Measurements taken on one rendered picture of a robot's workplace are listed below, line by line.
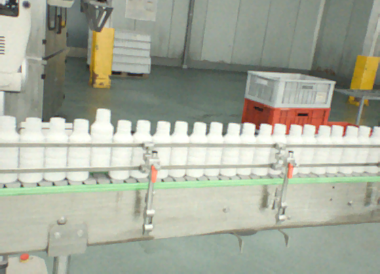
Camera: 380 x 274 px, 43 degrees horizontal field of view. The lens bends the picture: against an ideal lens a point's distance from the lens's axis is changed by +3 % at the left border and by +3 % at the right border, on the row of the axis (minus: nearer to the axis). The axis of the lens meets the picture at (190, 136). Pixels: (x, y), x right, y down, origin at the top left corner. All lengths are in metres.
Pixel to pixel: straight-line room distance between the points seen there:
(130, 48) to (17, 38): 9.11
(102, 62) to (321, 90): 5.69
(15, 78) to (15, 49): 0.10
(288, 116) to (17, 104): 2.68
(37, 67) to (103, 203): 3.67
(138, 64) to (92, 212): 9.73
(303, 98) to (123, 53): 7.40
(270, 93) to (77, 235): 2.62
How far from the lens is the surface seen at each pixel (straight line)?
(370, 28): 11.51
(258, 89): 3.83
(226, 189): 1.47
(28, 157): 1.27
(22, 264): 2.43
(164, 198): 1.38
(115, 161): 1.33
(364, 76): 11.39
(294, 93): 3.79
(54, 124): 1.28
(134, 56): 10.93
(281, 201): 1.53
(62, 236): 1.34
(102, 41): 8.96
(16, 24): 1.81
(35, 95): 4.97
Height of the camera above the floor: 1.47
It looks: 14 degrees down
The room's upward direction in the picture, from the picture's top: 7 degrees clockwise
